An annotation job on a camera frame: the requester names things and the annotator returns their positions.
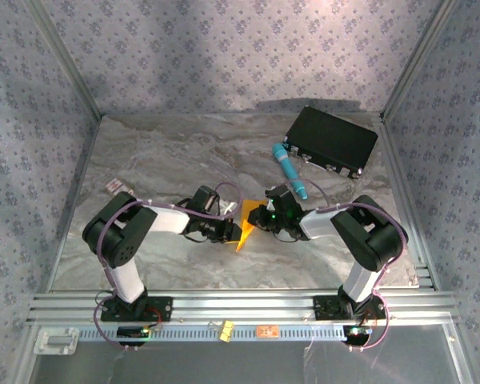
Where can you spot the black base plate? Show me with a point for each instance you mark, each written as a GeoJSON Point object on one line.
{"type": "Point", "coordinates": [164, 308]}
{"type": "Point", "coordinates": [324, 308]}

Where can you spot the teal marker pen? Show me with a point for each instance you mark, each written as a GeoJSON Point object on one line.
{"type": "Point", "coordinates": [288, 168]}

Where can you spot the aluminium table edge profile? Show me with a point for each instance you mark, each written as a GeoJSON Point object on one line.
{"type": "Point", "coordinates": [75, 200]}
{"type": "Point", "coordinates": [402, 180]}

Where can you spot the aluminium frame post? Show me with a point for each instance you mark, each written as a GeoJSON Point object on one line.
{"type": "Point", "coordinates": [416, 60]}
{"type": "Point", "coordinates": [66, 60]}

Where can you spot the small red white box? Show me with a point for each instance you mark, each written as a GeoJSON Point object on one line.
{"type": "Point", "coordinates": [114, 186]}

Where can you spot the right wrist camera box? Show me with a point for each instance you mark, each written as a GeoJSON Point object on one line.
{"type": "Point", "coordinates": [270, 205]}

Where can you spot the left controller board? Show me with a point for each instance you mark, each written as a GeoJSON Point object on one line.
{"type": "Point", "coordinates": [132, 332]}

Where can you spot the black hard case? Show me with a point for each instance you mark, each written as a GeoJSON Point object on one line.
{"type": "Point", "coordinates": [332, 136]}

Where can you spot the yellow binder clip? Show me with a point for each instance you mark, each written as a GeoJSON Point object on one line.
{"type": "Point", "coordinates": [226, 331]}

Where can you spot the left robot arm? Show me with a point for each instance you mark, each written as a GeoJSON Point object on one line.
{"type": "Point", "coordinates": [126, 280]}

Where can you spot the grey metal bracket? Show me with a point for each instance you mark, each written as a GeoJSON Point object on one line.
{"type": "Point", "coordinates": [56, 341]}

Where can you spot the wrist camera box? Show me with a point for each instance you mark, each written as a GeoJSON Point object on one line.
{"type": "Point", "coordinates": [228, 206]}
{"type": "Point", "coordinates": [270, 205]}

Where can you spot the right controller board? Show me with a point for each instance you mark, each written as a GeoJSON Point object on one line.
{"type": "Point", "coordinates": [356, 332]}

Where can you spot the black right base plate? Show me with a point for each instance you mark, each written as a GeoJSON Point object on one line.
{"type": "Point", "coordinates": [324, 308]}

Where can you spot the aluminium mounting rail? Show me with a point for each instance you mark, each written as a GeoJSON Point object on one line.
{"type": "Point", "coordinates": [244, 306]}

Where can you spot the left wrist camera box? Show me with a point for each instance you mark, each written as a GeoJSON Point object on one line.
{"type": "Point", "coordinates": [228, 206]}

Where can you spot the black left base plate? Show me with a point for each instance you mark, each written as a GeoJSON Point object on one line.
{"type": "Point", "coordinates": [164, 308]}

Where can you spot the orange paper sheet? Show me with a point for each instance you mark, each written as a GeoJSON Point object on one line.
{"type": "Point", "coordinates": [246, 236]}

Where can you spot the orange label sticker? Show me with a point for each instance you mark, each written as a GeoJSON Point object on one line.
{"type": "Point", "coordinates": [268, 331]}

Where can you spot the controller board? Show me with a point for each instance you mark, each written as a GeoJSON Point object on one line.
{"type": "Point", "coordinates": [132, 332]}
{"type": "Point", "coordinates": [356, 332]}

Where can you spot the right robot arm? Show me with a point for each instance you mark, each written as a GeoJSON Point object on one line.
{"type": "Point", "coordinates": [360, 282]}

